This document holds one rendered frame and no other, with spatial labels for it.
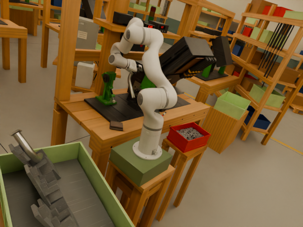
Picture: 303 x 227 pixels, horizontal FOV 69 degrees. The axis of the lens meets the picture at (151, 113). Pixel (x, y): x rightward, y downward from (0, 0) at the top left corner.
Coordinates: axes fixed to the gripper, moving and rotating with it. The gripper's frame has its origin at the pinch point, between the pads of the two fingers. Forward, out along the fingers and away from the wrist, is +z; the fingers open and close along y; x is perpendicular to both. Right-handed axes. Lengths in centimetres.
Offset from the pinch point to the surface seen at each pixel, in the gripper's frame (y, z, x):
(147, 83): -11.2, 10.4, -0.1
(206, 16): 523, 821, 132
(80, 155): -68, -63, 7
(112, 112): -34.8, -15.5, 21.5
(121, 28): 25.3, -23.0, -7.2
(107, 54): 16.6, -15.6, 17.8
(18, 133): -58, -103, -7
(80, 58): 14.0, -32.7, 32.7
